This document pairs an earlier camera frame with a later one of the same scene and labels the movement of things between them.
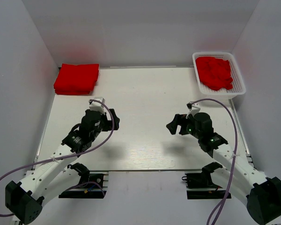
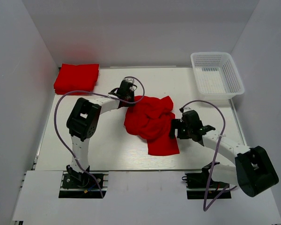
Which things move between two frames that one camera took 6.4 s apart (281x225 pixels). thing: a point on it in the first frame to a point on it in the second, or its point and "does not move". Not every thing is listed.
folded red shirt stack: x=76 y=79 does not move
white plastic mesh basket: x=238 y=86 does not move
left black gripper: x=116 y=119 to x=132 y=93
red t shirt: x=215 y=73 to x=151 y=120
